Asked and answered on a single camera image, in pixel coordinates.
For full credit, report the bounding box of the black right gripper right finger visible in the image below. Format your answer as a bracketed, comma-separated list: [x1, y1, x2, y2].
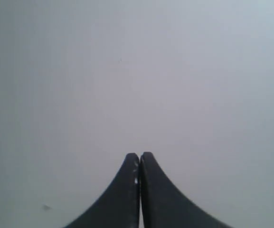
[140, 152, 229, 228]

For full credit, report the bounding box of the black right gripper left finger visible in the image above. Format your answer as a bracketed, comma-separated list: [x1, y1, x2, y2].
[66, 153, 140, 228]

